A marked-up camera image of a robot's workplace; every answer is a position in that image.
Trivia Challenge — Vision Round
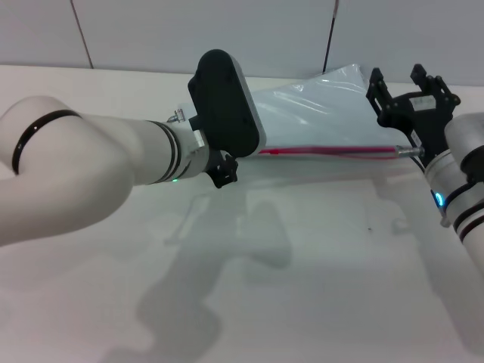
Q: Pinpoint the thin dark wall cable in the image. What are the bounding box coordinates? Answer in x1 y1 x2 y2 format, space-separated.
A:
322 0 340 73

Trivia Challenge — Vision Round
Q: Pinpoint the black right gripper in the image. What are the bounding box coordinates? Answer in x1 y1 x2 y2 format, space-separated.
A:
365 64 461 168

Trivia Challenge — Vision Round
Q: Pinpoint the clear red-zip document bag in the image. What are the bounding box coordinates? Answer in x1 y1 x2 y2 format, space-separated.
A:
175 63 402 162

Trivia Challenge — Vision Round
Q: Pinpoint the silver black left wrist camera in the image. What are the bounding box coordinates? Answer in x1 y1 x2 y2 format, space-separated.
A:
187 48 268 160

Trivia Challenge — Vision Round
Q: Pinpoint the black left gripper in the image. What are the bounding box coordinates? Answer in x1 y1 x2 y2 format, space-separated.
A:
206 152 239 189

